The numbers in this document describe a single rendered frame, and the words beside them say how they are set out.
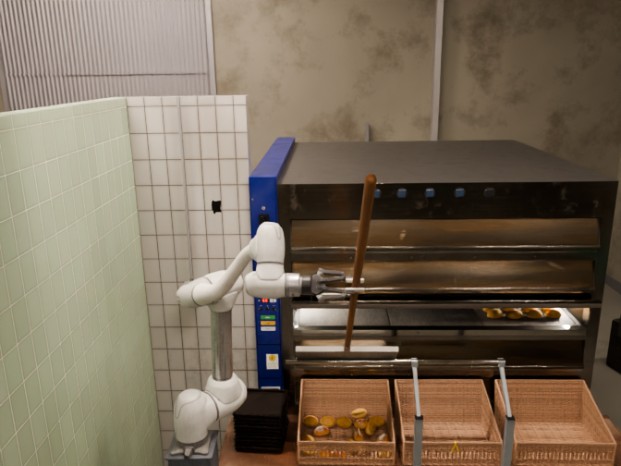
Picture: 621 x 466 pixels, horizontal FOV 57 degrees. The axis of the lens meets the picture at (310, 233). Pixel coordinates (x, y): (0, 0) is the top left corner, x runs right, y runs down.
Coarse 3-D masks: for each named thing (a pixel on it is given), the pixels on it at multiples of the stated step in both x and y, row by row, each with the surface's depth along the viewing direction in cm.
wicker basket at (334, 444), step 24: (312, 384) 361; (336, 384) 361; (360, 384) 360; (384, 384) 359; (312, 408) 362; (336, 408) 361; (360, 408) 360; (384, 408) 359; (312, 432) 352; (336, 432) 351; (312, 456) 330; (360, 456) 330
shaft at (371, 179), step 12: (372, 180) 142; (372, 192) 147; (372, 204) 155; (360, 216) 161; (360, 228) 167; (360, 240) 174; (360, 252) 183; (360, 264) 192; (360, 276) 204; (348, 312) 245; (348, 324) 259; (348, 336) 277
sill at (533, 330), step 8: (296, 328) 357; (304, 328) 357; (312, 328) 357; (320, 328) 356; (328, 328) 356; (336, 328) 356; (344, 328) 356; (360, 328) 356; (368, 328) 355; (376, 328) 355; (384, 328) 355; (392, 328) 355; (400, 328) 355; (408, 328) 355; (416, 328) 354; (424, 328) 354; (432, 328) 354; (440, 328) 354; (448, 328) 354; (456, 328) 354; (464, 328) 353; (472, 328) 353; (480, 328) 353; (488, 328) 353; (496, 328) 353; (504, 328) 352; (512, 328) 352; (520, 328) 352; (528, 328) 352; (536, 328) 352; (544, 328) 352; (552, 328) 351; (560, 328) 351; (568, 328) 351; (576, 328) 351; (584, 328) 351
